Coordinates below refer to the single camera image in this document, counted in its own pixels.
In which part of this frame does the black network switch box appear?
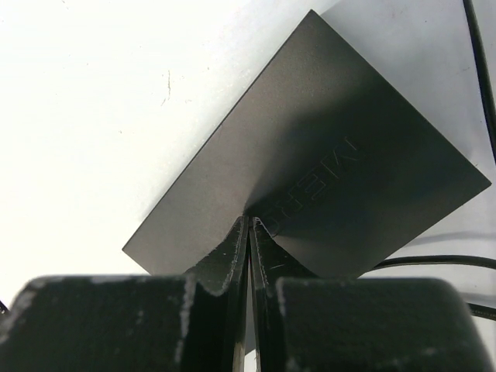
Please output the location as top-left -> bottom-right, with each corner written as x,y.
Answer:
123,12 -> 491,277

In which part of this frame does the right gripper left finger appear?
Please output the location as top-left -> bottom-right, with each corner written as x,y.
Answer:
1,217 -> 249,371

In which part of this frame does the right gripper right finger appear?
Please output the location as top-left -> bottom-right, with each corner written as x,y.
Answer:
250,219 -> 492,371

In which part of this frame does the black power cord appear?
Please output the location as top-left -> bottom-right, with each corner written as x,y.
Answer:
374,0 -> 496,321

